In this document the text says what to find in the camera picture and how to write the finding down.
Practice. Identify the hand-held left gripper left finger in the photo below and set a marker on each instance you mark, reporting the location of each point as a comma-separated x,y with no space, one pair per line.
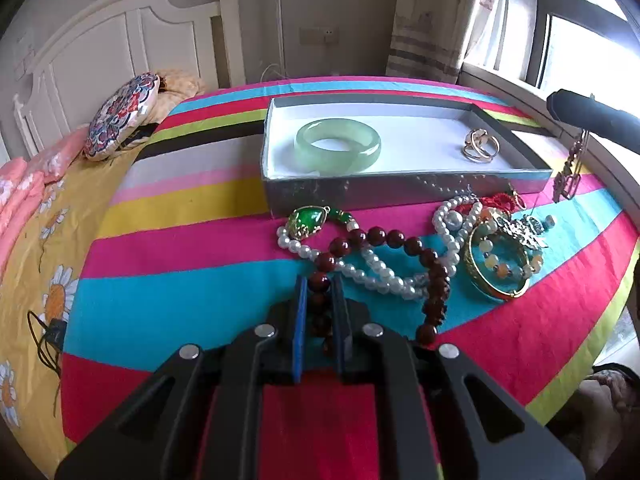
300,330

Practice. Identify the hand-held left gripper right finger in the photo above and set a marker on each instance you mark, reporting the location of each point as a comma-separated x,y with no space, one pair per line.
342,340

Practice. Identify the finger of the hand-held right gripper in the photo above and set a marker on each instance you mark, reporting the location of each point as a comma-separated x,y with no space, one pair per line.
600,117

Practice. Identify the green gem gold pendant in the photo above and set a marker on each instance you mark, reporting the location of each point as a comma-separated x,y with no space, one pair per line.
307,222

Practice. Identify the silver ornament pendant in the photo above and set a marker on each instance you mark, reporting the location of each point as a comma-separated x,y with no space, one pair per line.
525,232

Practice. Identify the gold bangle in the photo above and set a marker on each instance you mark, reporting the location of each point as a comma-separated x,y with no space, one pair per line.
492,291

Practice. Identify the silver jewelry box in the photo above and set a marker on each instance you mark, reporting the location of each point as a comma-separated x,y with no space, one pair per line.
400,190

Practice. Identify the dark framed window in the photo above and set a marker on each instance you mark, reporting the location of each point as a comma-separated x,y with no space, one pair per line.
570,45

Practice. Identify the colourful striped blanket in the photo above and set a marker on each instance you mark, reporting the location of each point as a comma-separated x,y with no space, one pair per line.
200,280

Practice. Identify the green jade bangle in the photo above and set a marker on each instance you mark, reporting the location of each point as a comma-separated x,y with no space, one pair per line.
310,152

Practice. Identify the beige striped curtain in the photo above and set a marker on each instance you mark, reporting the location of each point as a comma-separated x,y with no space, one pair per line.
425,20

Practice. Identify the yellow daisy bed sheet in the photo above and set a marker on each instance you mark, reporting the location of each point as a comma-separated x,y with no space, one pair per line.
75,240

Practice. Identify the brown fuzzy cloth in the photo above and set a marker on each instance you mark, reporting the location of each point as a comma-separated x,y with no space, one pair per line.
600,425

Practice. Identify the yellow pillow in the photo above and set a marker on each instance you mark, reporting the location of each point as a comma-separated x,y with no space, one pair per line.
182,85

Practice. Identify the round patterned cushion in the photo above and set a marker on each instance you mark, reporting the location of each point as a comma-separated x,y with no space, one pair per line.
120,117

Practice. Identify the pink floral quilt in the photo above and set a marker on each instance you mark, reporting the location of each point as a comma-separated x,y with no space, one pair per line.
20,185

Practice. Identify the white wooden headboard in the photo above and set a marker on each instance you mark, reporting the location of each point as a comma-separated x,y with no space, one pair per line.
90,55

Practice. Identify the white wall pipe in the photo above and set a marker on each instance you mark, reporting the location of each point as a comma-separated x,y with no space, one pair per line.
280,35

